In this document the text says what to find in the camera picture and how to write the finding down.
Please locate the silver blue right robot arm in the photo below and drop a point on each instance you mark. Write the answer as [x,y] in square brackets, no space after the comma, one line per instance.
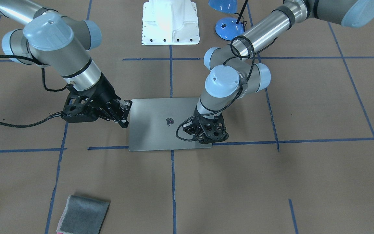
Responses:
[53,39]

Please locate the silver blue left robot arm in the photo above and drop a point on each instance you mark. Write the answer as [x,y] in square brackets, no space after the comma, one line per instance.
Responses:
[234,73]

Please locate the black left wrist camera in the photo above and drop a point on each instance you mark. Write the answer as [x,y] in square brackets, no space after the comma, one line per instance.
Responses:
[189,127]

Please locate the grey laptop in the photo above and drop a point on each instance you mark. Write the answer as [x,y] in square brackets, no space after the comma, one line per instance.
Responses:
[153,124]

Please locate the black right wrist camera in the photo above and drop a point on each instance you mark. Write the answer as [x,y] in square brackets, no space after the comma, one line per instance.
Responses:
[77,109]

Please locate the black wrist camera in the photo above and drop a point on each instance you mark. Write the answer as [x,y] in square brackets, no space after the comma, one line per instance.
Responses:
[189,127]
[77,109]

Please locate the blue desk lamp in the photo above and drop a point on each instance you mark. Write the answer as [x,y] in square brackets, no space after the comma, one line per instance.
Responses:
[228,28]

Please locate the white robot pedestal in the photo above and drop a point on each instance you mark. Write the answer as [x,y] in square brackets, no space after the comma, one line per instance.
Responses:
[170,22]

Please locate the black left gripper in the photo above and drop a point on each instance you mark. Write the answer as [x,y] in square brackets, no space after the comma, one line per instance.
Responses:
[191,128]

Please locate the grey folded cloth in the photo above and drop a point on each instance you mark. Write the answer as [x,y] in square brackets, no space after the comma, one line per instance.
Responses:
[82,215]

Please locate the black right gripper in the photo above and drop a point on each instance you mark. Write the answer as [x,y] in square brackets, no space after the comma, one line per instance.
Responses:
[103,93]

